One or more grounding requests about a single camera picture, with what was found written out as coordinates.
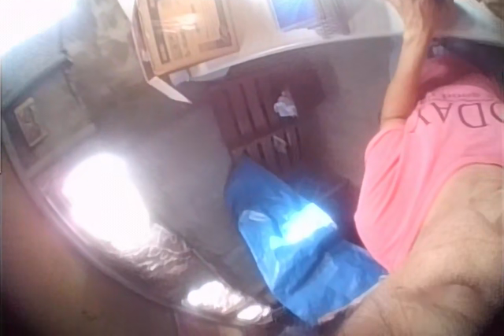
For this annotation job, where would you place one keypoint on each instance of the blue flat packet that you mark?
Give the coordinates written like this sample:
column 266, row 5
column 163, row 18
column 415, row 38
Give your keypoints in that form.
column 291, row 7

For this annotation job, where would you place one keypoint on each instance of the blue plastic bag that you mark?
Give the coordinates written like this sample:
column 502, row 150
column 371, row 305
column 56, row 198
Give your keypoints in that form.
column 291, row 241

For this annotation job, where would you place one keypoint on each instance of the open cardboard box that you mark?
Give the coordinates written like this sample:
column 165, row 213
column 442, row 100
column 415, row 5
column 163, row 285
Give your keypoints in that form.
column 185, row 25

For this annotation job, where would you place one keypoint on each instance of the silver patterned foil bag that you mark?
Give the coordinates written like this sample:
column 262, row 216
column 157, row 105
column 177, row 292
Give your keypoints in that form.
column 169, row 257

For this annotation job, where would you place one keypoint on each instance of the grey patterned cloth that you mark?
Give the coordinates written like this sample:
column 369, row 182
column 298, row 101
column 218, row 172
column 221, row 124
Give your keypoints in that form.
column 94, row 25

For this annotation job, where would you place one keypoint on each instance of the small framed picture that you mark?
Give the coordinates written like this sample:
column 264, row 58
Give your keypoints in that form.
column 30, row 121

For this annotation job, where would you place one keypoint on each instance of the stack of grey sheets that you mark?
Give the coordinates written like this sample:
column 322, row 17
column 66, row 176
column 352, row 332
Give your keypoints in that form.
column 330, row 5

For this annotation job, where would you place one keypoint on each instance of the crumpled white paper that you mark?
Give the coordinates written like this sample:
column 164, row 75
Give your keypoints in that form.
column 285, row 105

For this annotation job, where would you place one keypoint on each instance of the grey shelf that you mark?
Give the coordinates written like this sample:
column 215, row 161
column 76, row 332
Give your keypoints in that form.
column 59, row 115

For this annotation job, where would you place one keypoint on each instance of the dark red slatted crate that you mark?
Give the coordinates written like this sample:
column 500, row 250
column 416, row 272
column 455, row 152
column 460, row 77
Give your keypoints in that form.
column 252, row 108

